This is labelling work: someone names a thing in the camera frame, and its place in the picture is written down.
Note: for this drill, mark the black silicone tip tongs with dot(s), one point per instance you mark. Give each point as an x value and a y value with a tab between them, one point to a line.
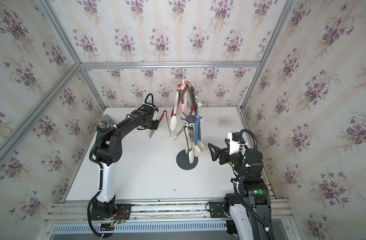
193	99

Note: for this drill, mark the steel tongs cream silicone tips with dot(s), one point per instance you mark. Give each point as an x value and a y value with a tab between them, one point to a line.
189	133

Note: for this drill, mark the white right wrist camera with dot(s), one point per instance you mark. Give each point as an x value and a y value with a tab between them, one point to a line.
236	145

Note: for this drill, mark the grey sponge block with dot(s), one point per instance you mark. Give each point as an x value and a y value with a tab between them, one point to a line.
107	118

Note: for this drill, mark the red silicone tip tongs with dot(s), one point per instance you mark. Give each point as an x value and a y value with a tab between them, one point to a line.
189	107

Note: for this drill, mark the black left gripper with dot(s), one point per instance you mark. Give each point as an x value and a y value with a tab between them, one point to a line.
155	127

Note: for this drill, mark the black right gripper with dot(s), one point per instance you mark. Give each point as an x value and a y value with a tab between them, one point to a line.
226	154

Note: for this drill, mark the dark grey utensil rack stand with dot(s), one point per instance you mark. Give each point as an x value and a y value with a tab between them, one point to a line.
182	157

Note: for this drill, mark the steel tongs red handle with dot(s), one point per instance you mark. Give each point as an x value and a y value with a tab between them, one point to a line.
180	90
163	118

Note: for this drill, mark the small white steel tongs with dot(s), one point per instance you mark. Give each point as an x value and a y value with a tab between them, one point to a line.
198	102

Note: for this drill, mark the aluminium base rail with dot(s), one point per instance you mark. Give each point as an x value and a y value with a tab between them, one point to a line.
140	216

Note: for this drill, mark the pink pen holder bucket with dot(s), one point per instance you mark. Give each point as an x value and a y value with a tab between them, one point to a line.
103	133

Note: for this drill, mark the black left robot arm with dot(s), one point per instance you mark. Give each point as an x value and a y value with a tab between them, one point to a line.
107	151

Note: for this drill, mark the steel tongs white ring large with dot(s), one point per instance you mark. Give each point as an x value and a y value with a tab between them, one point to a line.
173	122

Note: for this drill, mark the pink cat paw tongs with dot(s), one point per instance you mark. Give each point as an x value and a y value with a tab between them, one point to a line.
182	104

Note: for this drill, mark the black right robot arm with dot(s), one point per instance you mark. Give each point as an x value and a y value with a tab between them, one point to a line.
249	205

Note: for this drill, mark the coloured pens in bucket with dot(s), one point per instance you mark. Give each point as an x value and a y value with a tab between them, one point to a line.
102	125

